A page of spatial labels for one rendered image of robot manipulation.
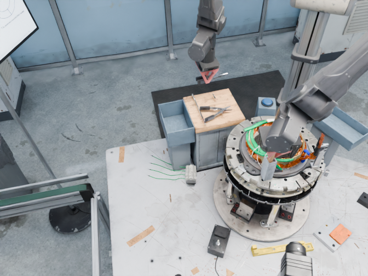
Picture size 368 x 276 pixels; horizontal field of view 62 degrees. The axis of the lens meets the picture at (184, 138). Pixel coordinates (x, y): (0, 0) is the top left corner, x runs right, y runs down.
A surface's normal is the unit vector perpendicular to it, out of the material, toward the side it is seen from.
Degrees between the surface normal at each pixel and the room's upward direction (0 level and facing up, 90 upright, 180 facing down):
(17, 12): 83
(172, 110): 90
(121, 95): 0
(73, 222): 0
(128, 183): 0
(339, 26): 90
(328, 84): 74
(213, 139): 90
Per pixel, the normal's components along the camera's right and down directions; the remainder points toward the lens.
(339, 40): 0.22, 0.73
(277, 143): -0.44, 0.72
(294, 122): 0.36, -0.32
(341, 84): -0.26, 0.52
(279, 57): -0.04, -0.66
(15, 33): 0.95, 0.09
